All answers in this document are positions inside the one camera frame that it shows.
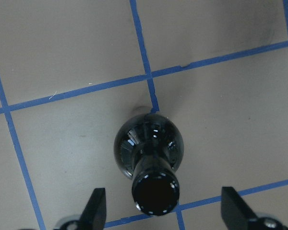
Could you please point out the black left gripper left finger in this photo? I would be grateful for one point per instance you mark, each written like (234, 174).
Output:
(93, 216)

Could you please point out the dark wine bottle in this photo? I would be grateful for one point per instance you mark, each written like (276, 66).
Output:
(149, 149)

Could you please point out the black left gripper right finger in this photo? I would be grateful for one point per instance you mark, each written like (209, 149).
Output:
(235, 212)

